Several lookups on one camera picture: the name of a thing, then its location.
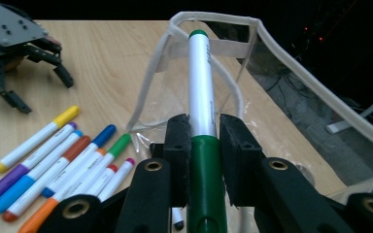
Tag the white metal stand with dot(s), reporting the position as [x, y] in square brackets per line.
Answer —
[346, 124]

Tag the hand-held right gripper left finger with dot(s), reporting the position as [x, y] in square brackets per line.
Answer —
[178, 161]

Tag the clear plastic bag beige trim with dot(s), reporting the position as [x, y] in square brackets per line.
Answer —
[213, 16]

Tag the yellow marker pen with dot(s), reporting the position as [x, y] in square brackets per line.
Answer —
[35, 140]

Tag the purple marker pen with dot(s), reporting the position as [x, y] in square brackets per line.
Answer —
[6, 184]

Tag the light blue marker pen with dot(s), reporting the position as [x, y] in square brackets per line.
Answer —
[13, 199]

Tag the dark green marker pen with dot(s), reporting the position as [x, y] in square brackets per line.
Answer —
[202, 97]

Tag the bunch of coloured markers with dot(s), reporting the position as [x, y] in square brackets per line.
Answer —
[105, 134]

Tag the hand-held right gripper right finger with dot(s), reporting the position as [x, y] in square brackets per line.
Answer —
[243, 168]

